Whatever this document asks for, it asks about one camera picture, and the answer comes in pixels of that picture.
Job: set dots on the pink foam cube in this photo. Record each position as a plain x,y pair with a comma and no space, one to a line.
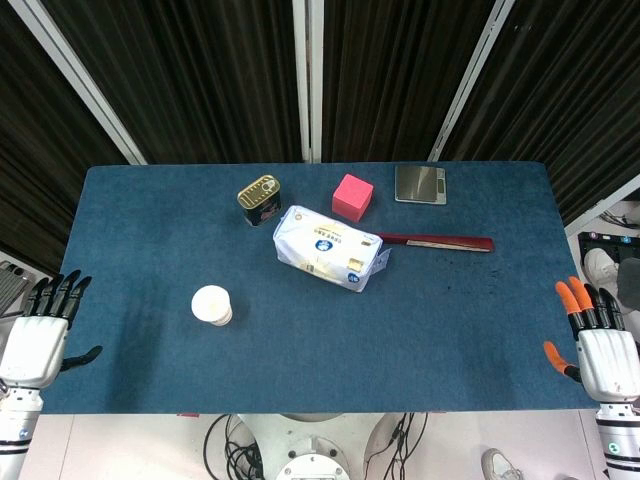
352,196

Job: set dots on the black pleated curtain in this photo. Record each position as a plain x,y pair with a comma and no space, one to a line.
565,90
35,150
190,75
395,75

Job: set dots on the metal chair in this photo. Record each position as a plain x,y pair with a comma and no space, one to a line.
12,285

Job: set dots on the black equipment case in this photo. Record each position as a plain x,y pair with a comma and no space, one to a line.
612,242

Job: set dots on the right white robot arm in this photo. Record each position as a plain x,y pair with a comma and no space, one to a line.
620,440

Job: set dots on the silver digital kitchen scale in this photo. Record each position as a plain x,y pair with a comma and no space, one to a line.
417,184

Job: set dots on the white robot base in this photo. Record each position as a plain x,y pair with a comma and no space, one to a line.
315,450

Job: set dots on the gold black tin can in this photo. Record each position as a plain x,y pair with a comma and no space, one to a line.
260,200

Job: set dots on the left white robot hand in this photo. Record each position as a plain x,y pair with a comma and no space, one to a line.
35,345

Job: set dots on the blue felt table mat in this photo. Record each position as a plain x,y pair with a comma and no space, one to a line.
350,340

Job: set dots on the white paper cup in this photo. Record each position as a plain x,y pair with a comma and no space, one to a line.
211,305

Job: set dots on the white partition post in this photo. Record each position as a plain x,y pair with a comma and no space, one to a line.
605,202
80,85
475,75
307,75

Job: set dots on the white tissue pack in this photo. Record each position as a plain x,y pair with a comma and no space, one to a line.
325,247

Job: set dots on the white sneaker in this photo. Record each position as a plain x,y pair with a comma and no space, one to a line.
500,465
600,267

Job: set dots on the right white orange-fingered robot hand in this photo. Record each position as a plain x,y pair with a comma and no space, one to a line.
607,360

